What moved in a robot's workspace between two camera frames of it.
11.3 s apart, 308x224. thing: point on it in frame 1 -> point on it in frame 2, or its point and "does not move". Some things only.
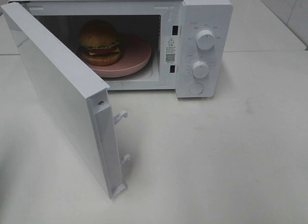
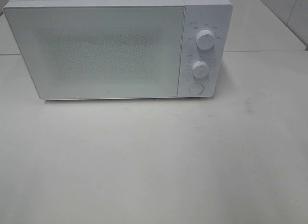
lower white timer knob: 200,69 does not move
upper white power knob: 205,39 does not move
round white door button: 196,88 does not move
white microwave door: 78,95 -> 101,51
